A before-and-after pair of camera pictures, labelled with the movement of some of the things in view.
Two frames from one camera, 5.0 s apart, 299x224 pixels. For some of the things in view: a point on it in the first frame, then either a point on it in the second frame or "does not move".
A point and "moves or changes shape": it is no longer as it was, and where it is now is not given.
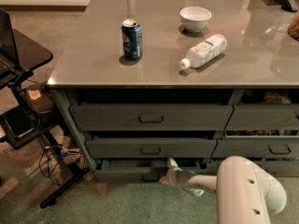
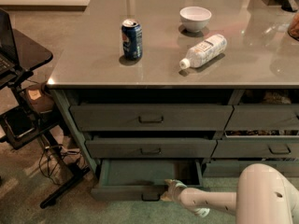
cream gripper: (177, 175) -> (183, 195)
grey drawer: (263, 118) does not move
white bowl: (195, 19) does not move
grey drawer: (149, 148) does not move
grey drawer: (150, 118) does not move
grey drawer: (142, 170) moves or changes shape
